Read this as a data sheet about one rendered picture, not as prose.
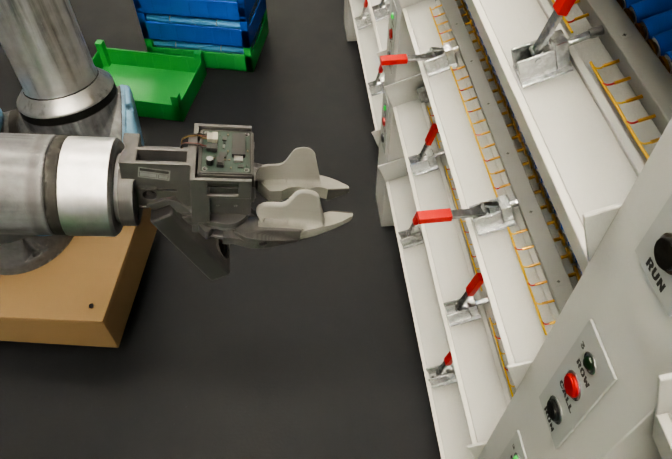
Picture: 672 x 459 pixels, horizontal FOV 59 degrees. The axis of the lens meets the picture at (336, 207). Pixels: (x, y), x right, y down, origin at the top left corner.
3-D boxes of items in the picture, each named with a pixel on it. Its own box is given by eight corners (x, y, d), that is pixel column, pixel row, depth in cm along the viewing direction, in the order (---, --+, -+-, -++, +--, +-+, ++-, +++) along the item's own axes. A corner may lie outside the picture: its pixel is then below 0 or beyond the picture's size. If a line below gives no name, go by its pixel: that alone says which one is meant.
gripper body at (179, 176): (260, 184, 51) (110, 180, 49) (255, 245, 57) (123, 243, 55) (259, 123, 55) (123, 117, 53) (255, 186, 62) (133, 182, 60)
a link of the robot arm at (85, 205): (70, 255, 54) (88, 177, 61) (126, 256, 55) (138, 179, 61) (49, 189, 48) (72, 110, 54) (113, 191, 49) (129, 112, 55)
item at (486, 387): (483, 470, 70) (458, 436, 60) (399, 123, 109) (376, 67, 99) (663, 433, 66) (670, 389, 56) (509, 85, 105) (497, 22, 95)
